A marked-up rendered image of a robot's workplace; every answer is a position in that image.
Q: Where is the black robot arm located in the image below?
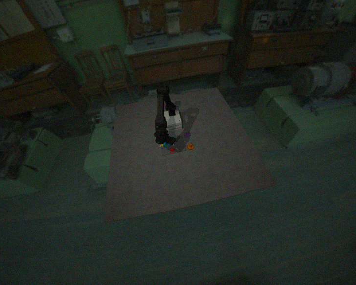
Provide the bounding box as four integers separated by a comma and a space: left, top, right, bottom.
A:
155, 86, 176, 145

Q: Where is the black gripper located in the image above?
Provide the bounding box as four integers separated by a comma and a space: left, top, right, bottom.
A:
154, 131, 176, 145

